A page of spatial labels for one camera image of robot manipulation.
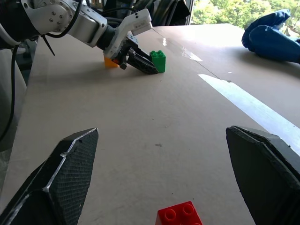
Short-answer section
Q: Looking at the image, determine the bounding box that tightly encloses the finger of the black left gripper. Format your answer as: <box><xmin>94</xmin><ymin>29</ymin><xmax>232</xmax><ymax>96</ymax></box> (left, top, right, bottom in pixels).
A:
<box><xmin>126</xmin><ymin>48</ymin><xmax>159</xmax><ymax>76</ymax></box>
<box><xmin>134</xmin><ymin>45</ymin><xmax>153</xmax><ymax>62</ymax></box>

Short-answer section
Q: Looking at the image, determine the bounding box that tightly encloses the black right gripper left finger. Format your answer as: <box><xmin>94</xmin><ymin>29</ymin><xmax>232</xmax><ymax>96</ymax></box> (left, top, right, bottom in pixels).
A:
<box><xmin>0</xmin><ymin>127</ymin><xmax>99</xmax><ymax>225</ymax></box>

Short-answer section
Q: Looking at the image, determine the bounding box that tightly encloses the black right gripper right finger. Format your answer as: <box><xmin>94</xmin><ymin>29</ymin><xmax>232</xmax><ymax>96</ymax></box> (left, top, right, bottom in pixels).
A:
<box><xmin>225</xmin><ymin>125</ymin><xmax>300</xmax><ymax>225</ymax></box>

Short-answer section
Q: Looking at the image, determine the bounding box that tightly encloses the green toy brick cube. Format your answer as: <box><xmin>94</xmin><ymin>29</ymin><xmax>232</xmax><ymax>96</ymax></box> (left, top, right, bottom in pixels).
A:
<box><xmin>149</xmin><ymin>50</ymin><xmax>167</xmax><ymax>74</ymax></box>

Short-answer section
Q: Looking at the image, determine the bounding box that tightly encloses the orange toy brick cube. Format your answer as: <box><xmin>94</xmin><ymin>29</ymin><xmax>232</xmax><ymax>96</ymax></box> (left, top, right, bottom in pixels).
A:
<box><xmin>103</xmin><ymin>55</ymin><xmax>120</xmax><ymax>69</ymax></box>

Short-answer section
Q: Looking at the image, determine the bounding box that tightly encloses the dark background equipment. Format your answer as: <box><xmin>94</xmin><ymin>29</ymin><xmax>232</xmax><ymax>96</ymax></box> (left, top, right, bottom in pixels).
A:
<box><xmin>103</xmin><ymin>0</ymin><xmax>191</xmax><ymax>27</ymax></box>

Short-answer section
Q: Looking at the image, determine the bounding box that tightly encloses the red toy brick cube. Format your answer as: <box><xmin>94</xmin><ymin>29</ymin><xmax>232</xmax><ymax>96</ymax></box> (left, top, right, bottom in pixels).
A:
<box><xmin>155</xmin><ymin>201</ymin><xmax>203</xmax><ymax>225</ymax></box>

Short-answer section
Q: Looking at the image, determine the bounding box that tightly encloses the silver robot torso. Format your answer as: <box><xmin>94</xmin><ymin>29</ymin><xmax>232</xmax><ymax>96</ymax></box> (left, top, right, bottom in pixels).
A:
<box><xmin>0</xmin><ymin>41</ymin><xmax>28</xmax><ymax>152</ymax></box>

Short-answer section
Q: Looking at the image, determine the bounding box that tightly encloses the blue fabric bundle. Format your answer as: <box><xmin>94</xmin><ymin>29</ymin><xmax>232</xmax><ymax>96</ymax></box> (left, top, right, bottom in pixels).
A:
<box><xmin>241</xmin><ymin>8</ymin><xmax>300</xmax><ymax>64</ymax></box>

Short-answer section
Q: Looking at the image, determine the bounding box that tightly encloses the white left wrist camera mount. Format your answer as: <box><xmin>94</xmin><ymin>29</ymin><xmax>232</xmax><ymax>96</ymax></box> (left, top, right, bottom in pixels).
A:
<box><xmin>104</xmin><ymin>8</ymin><xmax>153</xmax><ymax>60</ymax></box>

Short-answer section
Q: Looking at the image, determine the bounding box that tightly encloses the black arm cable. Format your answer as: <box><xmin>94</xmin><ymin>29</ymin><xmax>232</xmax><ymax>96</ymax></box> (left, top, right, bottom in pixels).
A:
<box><xmin>44</xmin><ymin>0</ymin><xmax>84</xmax><ymax>39</ymax></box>

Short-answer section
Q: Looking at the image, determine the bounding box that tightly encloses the black cable tie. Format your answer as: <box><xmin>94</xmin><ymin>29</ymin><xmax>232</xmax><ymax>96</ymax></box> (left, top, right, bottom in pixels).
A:
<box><xmin>41</xmin><ymin>34</ymin><xmax>56</xmax><ymax>57</ymax></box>

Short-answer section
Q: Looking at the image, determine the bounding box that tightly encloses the black torso cable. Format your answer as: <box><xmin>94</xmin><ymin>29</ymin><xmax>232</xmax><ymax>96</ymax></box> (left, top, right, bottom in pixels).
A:
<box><xmin>0</xmin><ymin>43</ymin><xmax>20</xmax><ymax>143</ymax></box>

